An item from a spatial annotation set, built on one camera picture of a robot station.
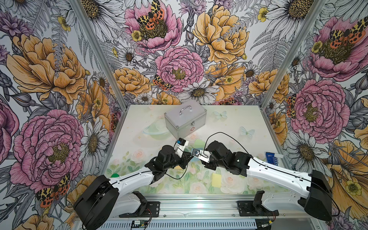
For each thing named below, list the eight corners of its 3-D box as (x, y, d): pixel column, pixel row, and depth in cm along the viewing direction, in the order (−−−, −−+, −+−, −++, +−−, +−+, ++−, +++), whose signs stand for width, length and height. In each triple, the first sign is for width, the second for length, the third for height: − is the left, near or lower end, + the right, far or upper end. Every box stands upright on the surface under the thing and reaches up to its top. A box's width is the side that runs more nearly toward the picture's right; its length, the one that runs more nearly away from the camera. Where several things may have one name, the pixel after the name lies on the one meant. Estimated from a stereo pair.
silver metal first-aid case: (179, 144, 101) (178, 128, 87) (166, 129, 109) (163, 112, 96) (205, 126, 111) (208, 109, 97) (191, 114, 120) (192, 97, 106)
